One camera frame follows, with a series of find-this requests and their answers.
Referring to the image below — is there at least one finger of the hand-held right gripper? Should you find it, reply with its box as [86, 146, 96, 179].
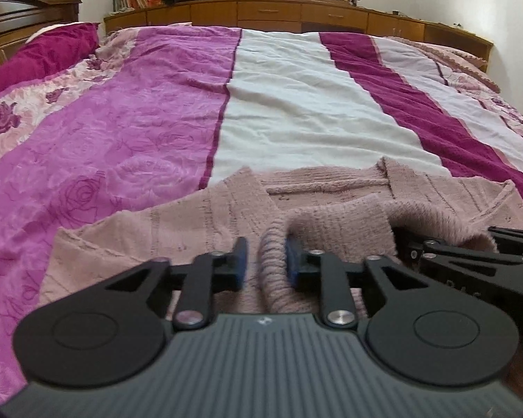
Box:
[487, 225, 523, 256]
[394, 225, 523, 337]

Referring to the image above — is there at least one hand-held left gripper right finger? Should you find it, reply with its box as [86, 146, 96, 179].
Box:
[286, 237, 433, 330]

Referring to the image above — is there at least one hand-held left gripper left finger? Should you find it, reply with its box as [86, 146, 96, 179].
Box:
[105, 237, 249, 331]

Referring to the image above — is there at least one pink knit sweater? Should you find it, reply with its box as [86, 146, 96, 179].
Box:
[39, 157, 523, 324]

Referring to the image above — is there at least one striped magenta and white blanket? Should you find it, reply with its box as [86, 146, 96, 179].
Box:
[0, 24, 523, 408]

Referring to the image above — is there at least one long wooden cabinet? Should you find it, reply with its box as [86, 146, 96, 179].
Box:
[104, 0, 494, 75]

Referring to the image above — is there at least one magenta pillow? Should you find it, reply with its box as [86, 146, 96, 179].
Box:
[0, 22, 101, 106]

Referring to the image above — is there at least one dark wooden headboard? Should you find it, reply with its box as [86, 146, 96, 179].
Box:
[0, 0, 83, 77]

